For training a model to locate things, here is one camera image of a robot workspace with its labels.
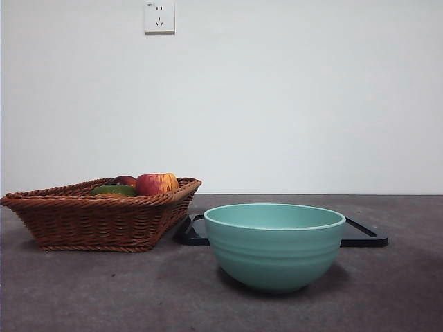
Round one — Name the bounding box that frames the teal ribbed bowl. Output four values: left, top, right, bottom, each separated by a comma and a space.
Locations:
203, 203, 347, 295

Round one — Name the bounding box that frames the red yellow apple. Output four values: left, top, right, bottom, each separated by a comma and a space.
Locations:
135, 172, 180, 196

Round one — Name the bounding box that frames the dark red plum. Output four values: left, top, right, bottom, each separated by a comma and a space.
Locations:
109, 175, 138, 187

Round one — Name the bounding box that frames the green avocado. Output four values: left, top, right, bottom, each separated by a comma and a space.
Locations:
90, 183, 138, 197

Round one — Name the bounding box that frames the brown wicker basket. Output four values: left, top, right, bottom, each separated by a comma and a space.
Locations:
0, 176, 203, 252

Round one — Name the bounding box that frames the dark rectangular tray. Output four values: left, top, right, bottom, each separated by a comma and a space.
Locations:
172, 213, 389, 248

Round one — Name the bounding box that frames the white wall socket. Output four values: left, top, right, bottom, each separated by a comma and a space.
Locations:
144, 1, 176, 35

